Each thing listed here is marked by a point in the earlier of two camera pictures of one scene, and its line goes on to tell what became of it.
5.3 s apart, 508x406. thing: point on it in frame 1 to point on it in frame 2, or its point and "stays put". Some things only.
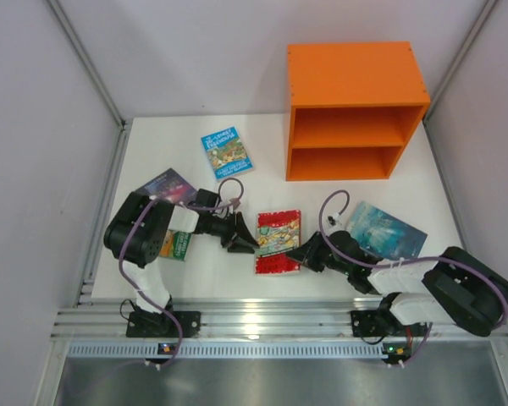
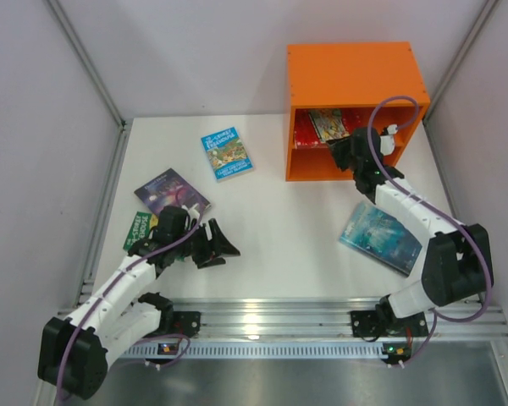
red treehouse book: [277, 233] to [315, 128]
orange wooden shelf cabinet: [352, 109] stays put
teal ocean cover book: [384, 236] stays put
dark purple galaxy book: [171, 185] stays put
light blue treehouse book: [227, 153] stays put
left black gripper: [233, 229] to [204, 246]
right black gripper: [316, 253] to [347, 151]
